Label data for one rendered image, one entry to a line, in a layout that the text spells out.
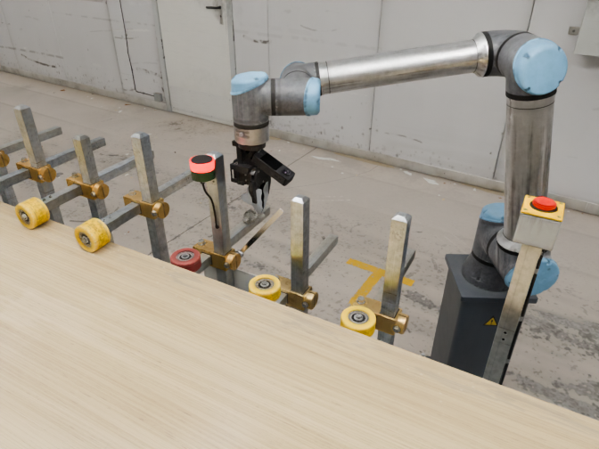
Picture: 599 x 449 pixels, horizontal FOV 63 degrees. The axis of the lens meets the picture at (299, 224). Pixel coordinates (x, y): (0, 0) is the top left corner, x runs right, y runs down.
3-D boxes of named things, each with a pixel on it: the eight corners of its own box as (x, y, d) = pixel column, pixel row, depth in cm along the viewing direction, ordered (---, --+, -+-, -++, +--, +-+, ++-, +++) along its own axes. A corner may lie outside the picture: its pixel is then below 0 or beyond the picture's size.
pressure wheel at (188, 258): (187, 276, 140) (183, 242, 134) (209, 284, 137) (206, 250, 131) (168, 291, 134) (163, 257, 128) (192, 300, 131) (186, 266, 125)
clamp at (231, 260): (204, 251, 147) (202, 238, 144) (242, 265, 141) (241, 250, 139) (192, 261, 143) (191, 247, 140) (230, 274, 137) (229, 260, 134)
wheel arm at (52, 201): (148, 156, 181) (146, 147, 179) (155, 158, 180) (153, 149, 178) (28, 215, 143) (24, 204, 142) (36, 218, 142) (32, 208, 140)
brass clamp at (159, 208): (138, 203, 152) (135, 188, 149) (172, 213, 147) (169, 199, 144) (124, 211, 147) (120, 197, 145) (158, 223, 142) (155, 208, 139)
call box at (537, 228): (516, 228, 98) (525, 193, 94) (553, 237, 95) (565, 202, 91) (511, 245, 92) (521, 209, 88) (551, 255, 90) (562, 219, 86)
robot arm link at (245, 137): (275, 121, 125) (255, 133, 117) (275, 139, 127) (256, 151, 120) (246, 116, 128) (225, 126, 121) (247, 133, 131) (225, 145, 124)
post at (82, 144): (111, 260, 173) (80, 132, 148) (118, 263, 171) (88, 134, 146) (104, 265, 170) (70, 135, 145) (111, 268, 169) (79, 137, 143)
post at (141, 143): (163, 268, 160) (139, 129, 135) (171, 272, 158) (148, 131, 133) (156, 274, 157) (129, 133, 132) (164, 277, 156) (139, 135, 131)
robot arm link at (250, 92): (270, 78, 113) (227, 79, 112) (272, 130, 119) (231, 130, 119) (271, 69, 121) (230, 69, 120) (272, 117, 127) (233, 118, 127)
